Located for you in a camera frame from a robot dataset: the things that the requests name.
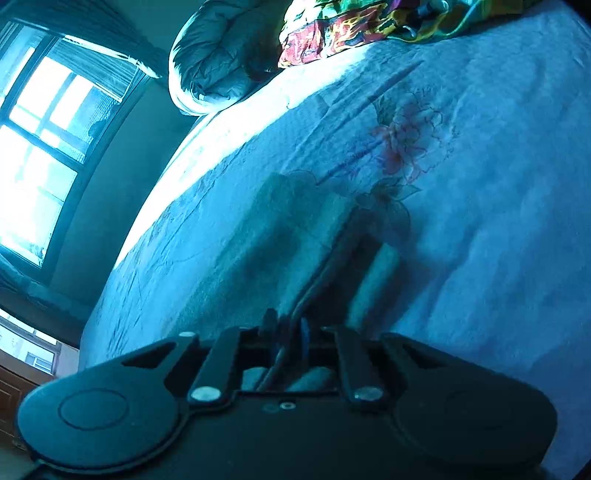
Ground colourful floral pillow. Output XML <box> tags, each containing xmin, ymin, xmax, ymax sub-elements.
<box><xmin>277</xmin><ymin>0</ymin><xmax>546</xmax><ymax>69</ymax></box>

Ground rolled grey quilt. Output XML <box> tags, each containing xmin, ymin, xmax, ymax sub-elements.
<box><xmin>168</xmin><ymin>0</ymin><xmax>296</xmax><ymax>116</ymax></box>

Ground sheer white curtain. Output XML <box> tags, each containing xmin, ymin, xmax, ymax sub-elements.
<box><xmin>46</xmin><ymin>38</ymin><xmax>139</xmax><ymax>101</ymax></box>

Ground teal curtain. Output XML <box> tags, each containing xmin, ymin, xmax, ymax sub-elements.
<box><xmin>60</xmin><ymin>0</ymin><xmax>168</xmax><ymax>80</ymax></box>
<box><xmin>0</xmin><ymin>256</ymin><xmax>95</xmax><ymax>335</ymax></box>

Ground grey-green pants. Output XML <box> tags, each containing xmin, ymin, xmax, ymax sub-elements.
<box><xmin>222</xmin><ymin>172</ymin><xmax>402</xmax><ymax>393</ymax></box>

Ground side room window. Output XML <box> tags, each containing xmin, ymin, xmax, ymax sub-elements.
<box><xmin>0</xmin><ymin>311</ymin><xmax>63</xmax><ymax>376</ymax></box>

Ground bed with floral sheet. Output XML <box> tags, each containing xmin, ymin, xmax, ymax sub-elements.
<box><xmin>78</xmin><ymin>0</ymin><xmax>591</xmax><ymax>464</ymax></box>

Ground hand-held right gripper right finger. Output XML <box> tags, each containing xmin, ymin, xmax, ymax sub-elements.
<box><xmin>299</xmin><ymin>316</ymin><xmax>446</xmax><ymax>404</ymax></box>

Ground large bedroom window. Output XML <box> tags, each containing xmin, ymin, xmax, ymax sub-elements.
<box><xmin>0</xmin><ymin>21</ymin><xmax>153</xmax><ymax>282</ymax></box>

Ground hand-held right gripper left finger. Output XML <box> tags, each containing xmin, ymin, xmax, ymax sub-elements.
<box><xmin>121</xmin><ymin>309</ymin><xmax>282</xmax><ymax>409</ymax></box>

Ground brown wooden door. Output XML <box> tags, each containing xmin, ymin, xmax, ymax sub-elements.
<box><xmin>0</xmin><ymin>353</ymin><xmax>58</xmax><ymax>455</ymax></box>

